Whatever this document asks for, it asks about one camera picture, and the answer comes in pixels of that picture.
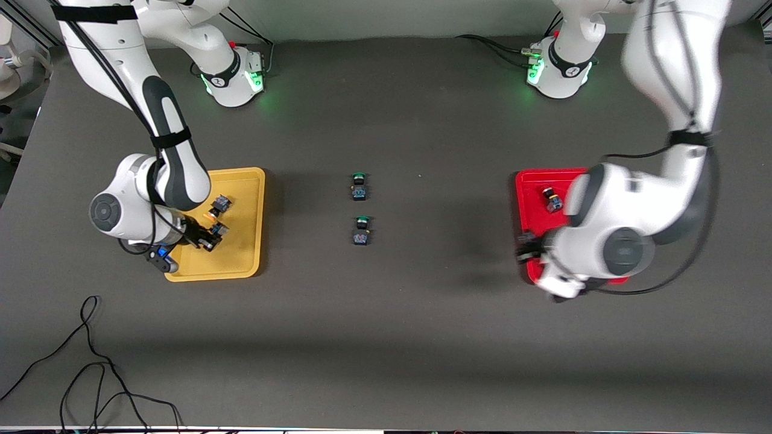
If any red plastic tray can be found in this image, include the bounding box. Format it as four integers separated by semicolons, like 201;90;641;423
514;168;631;285

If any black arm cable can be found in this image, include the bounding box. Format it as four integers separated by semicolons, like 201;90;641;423
48;0;166;257
594;139;721;296

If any yellow plastic tray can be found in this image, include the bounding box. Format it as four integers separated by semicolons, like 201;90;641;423
164;167;267;283

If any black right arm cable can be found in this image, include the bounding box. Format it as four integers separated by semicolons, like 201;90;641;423
48;0;166;257

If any white equipment with hose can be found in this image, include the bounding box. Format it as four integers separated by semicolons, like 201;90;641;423
0;12;54;103

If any black right base cable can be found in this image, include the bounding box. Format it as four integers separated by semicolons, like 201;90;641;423
217;12;275;76

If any black left base cable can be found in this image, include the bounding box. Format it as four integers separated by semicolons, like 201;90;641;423
455;33;540;68

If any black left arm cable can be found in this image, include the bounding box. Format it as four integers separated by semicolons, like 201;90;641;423
594;139;721;296

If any black base cable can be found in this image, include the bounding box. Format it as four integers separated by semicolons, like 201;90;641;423
217;12;275;76
455;33;540;68

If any thin black loose cable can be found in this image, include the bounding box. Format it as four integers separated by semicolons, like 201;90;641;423
0;295;182;434
59;362;151;434

